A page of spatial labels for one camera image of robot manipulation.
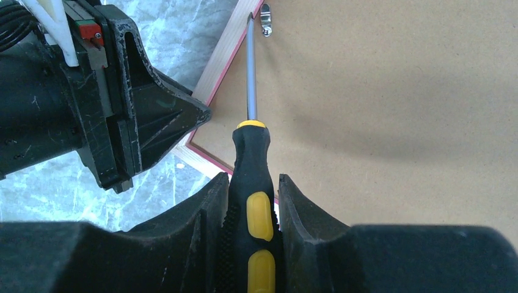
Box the pink wooden photo frame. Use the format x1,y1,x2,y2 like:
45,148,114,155
170,0,518,251

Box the yellow black screwdriver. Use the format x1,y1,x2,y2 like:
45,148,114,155
214,14,283,292

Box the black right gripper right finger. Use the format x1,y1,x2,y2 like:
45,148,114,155
279,174,517,292

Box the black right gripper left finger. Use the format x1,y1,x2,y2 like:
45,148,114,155
1,173,229,292

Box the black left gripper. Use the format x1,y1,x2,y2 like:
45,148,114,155
1,1,211,193

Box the silver frame hanger clip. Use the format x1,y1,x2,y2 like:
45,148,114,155
260,3,272,37

